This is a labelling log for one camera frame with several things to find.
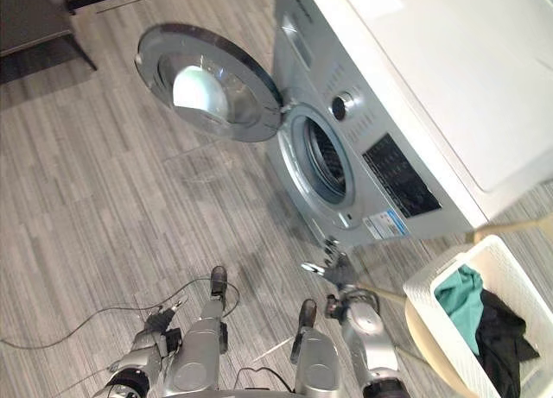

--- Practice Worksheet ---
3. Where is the white plastic laundry basket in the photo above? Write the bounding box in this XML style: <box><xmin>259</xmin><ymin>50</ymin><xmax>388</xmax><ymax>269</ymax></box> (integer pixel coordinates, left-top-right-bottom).
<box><xmin>402</xmin><ymin>234</ymin><xmax>553</xmax><ymax>398</ymax></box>

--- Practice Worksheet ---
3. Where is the silver detergent drawer front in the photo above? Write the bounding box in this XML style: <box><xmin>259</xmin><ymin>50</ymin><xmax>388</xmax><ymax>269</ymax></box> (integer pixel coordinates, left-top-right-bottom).
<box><xmin>279</xmin><ymin>12</ymin><xmax>315</xmax><ymax>69</ymax></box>

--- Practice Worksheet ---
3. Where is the dark grey cabinet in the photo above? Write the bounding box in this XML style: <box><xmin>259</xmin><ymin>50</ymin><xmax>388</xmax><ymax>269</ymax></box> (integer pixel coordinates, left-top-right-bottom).
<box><xmin>0</xmin><ymin>0</ymin><xmax>99</xmax><ymax>86</ymax></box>

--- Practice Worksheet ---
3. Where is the black garment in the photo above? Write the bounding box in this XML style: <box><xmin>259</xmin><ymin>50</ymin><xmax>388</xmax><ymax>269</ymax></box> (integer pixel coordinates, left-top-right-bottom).
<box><xmin>474</xmin><ymin>287</ymin><xmax>541</xmax><ymax>398</ymax></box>

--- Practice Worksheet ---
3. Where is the round silver control dial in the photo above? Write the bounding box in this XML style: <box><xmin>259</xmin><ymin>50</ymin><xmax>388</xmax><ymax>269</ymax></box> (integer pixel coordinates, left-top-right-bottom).
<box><xmin>330</xmin><ymin>91</ymin><xmax>359</xmax><ymax>121</ymax></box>

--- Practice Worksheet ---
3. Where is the silver robot leg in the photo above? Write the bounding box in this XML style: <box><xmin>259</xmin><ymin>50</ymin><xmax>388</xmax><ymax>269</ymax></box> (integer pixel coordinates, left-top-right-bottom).
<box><xmin>289</xmin><ymin>298</ymin><xmax>342</xmax><ymax>395</ymax></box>
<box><xmin>166</xmin><ymin>265</ymin><xmax>230</xmax><ymax>394</ymax></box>

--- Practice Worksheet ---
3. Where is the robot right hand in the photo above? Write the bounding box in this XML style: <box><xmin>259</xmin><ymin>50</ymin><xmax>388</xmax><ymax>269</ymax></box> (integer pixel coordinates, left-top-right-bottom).
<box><xmin>301</xmin><ymin>237</ymin><xmax>362</xmax><ymax>290</ymax></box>

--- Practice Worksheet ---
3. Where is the silver robot right leg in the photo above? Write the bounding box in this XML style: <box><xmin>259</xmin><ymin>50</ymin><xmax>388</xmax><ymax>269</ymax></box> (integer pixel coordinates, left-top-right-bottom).
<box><xmin>289</xmin><ymin>298</ymin><xmax>342</xmax><ymax>395</ymax></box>

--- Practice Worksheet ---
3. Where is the blue white energy label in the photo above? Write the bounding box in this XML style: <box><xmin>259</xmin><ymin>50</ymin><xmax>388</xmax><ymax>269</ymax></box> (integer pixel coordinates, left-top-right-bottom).
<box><xmin>362</xmin><ymin>209</ymin><xmax>410</xmax><ymax>240</ymax></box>

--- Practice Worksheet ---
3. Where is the silver robot left leg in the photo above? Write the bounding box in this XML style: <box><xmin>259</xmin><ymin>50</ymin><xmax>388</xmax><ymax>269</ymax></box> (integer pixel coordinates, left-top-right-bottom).
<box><xmin>166</xmin><ymin>265</ymin><xmax>230</xmax><ymax>394</ymax></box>

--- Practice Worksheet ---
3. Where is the green garment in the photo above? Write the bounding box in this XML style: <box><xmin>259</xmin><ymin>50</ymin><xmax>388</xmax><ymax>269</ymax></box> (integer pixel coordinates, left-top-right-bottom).
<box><xmin>433</xmin><ymin>263</ymin><xmax>486</xmax><ymax>357</ymax></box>

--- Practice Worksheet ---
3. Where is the thin black floor cable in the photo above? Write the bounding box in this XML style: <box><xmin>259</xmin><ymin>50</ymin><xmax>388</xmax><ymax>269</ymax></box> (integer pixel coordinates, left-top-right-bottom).
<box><xmin>0</xmin><ymin>276</ymin><xmax>241</xmax><ymax>350</ymax></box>

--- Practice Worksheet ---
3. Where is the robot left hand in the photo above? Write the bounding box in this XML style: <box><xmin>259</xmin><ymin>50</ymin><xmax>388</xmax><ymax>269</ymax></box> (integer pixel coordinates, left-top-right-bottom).
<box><xmin>143</xmin><ymin>297</ymin><xmax>190</xmax><ymax>335</ymax></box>

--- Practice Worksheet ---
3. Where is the round washing machine door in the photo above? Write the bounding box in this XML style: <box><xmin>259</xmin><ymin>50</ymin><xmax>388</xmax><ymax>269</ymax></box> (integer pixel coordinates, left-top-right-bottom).
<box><xmin>134</xmin><ymin>22</ymin><xmax>289</xmax><ymax>143</ymax></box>

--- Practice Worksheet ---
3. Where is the black washer display panel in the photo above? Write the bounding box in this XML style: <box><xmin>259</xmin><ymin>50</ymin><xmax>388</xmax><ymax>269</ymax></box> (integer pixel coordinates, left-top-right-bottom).
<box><xmin>361</xmin><ymin>133</ymin><xmax>443</xmax><ymax>220</ymax></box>

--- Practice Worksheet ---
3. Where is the silver front-loading washing machine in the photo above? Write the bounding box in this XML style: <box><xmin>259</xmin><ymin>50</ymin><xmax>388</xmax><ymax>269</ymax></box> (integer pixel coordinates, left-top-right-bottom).
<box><xmin>264</xmin><ymin>0</ymin><xmax>553</xmax><ymax>249</ymax></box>

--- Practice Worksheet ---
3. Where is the beige wooden stool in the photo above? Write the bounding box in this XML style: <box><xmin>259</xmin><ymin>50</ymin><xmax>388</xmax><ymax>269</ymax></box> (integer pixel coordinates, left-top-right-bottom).
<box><xmin>357</xmin><ymin>215</ymin><xmax>553</xmax><ymax>398</ymax></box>

